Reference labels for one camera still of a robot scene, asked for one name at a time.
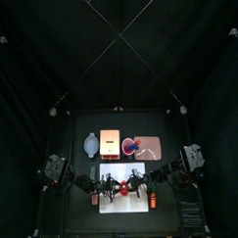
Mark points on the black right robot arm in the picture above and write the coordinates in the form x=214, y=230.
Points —
x=188, y=158

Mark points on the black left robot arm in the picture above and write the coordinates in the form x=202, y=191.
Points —
x=59, y=172

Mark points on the red play dough lump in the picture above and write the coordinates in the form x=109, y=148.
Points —
x=124, y=188

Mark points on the small wooden drawer box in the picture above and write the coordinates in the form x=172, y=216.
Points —
x=109, y=143

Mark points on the white rectangular work mat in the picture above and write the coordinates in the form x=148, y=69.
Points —
x=124, y=205

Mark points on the green toy piece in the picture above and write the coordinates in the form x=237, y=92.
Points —
x=153, y=187

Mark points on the grey toy block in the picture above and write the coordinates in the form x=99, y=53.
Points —
x=93, y=174

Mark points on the pink toy block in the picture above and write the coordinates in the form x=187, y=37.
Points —
x=94, y=199

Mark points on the pink plastic cup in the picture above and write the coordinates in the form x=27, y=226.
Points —
x=126, y=148

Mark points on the pink plastic tray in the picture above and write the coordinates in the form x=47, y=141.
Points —
x=147, y=148

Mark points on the blue plastic utensil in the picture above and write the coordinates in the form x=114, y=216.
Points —
x=133, y=146

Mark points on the red plastic utensil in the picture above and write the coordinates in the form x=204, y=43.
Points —
x=136, y=142

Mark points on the white printed label sticker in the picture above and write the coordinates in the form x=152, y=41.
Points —
x=190, y=213

